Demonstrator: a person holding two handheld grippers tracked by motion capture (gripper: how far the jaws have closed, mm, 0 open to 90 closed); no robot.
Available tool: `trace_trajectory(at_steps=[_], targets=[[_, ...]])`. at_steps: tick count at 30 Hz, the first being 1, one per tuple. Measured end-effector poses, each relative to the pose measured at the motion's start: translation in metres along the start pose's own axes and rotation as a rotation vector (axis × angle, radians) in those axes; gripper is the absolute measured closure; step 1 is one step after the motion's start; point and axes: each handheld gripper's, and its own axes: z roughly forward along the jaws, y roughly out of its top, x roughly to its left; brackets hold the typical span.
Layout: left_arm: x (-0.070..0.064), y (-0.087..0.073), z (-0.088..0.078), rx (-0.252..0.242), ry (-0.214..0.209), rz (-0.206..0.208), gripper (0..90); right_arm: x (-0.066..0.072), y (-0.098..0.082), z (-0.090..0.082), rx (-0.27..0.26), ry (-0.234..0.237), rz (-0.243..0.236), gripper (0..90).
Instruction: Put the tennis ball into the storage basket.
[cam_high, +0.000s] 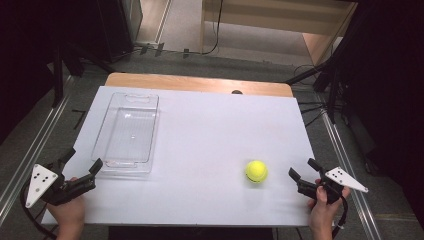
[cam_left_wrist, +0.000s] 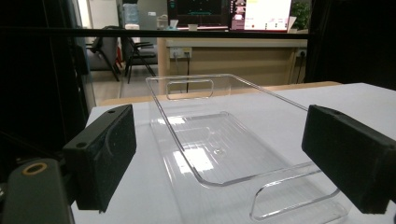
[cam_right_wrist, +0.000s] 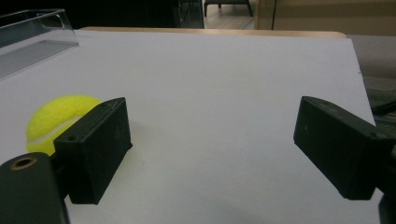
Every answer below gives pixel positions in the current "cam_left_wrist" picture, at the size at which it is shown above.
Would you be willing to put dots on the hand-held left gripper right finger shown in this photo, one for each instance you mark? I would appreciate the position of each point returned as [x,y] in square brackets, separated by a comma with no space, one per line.
[348,155]

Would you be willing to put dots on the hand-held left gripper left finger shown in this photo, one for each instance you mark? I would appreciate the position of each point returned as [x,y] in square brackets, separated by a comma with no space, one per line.
[102,158]

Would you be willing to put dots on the clear plastic storage bin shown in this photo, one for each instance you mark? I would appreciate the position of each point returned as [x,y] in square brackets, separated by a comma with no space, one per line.
[211,146]

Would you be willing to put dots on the black folding chair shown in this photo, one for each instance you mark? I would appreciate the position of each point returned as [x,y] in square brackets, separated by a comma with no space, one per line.
[137,56]

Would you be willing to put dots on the water dispenser bottle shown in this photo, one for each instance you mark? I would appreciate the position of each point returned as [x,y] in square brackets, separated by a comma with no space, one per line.
[130,14]

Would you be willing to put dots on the green potted plant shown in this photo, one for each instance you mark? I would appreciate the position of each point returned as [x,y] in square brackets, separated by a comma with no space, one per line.
[301,14]

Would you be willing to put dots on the wooden counter desk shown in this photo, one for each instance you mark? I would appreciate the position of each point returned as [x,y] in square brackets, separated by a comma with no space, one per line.
[230,59]

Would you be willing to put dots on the bright computer monitor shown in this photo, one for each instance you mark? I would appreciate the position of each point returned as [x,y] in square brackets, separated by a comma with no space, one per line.
[264,14]

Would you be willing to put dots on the dark computer monitor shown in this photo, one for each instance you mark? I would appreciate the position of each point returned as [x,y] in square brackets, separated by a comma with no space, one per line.
[199,12]

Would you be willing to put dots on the wall power socket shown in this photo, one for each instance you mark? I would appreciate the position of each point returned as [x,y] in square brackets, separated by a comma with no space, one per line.
[180,52]

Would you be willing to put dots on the black metal frame bar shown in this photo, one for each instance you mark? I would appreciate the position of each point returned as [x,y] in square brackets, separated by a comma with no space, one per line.
[155,33]

